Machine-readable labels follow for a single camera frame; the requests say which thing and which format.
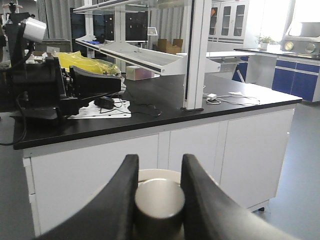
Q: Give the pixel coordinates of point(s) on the white overhead shelf rack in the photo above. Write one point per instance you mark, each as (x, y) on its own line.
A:
(138, 24)

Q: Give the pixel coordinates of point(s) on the small cardboard box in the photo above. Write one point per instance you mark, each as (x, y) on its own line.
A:
(136, 73)

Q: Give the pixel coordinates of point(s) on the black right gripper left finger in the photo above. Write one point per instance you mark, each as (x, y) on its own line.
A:
(109, 215)

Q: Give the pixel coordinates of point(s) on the white perforated sheet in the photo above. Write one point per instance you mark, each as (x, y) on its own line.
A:
(120, 110)

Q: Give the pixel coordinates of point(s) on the glass jar with white lid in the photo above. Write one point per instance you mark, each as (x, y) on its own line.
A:
(158, 206)

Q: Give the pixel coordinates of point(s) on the brown cardboard boxes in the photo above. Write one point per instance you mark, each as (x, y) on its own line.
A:
(163, 45)

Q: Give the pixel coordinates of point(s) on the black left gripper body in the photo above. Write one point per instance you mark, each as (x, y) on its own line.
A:
(40, 86)

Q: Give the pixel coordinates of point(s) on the small potted plant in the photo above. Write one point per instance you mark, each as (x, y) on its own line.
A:
(264, 41)

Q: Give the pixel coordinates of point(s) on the white glass-door cabinet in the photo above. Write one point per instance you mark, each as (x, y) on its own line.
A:
(227, 21)

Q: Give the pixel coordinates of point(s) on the yellow plastic bag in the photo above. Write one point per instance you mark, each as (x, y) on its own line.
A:
(99, 66)

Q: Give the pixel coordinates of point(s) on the blue lab cabinets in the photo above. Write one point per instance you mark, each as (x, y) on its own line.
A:
(286, 72)

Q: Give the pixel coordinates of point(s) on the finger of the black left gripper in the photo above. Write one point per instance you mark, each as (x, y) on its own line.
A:
(41, 116)
(86, 84)

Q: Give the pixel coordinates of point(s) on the white lab island bench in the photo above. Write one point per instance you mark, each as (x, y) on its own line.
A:
(240, 143)

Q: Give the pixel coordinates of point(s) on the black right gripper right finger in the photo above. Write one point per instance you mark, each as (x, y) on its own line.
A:
(210, 214)

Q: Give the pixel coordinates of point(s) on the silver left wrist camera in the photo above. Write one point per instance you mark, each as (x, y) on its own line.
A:
(33, 30)

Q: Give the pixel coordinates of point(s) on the white power adapter with cable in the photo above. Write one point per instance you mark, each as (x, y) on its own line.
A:
(214, 99)

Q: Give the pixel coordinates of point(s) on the white glove box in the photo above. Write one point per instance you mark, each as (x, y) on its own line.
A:
(302, 38)

